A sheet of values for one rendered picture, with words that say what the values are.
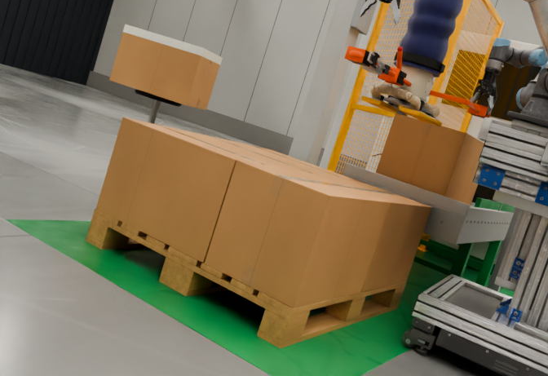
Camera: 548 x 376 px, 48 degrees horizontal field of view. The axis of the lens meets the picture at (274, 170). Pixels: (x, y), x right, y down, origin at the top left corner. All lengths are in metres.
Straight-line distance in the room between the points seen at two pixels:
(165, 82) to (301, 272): 2.45
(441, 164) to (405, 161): 0.19
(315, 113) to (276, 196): 2.21
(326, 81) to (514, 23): 8.46
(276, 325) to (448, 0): 1.61
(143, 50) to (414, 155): 2.04
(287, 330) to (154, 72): 2.57
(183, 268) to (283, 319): 0.46
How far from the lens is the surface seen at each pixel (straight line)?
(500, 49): 3.12
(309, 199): 2.05
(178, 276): 2.35
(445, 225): 3.19
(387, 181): 3.29
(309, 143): 4.27
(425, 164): 3.29
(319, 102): 4.28
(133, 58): 4.38
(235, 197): 2.20
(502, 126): 2.64
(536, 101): 2.66
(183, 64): 4.21
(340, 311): 2.60
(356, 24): 4.28
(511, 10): 12.55
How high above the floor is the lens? 0.74
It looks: 5 degrees down
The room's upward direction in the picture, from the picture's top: 18 degrees clockwise
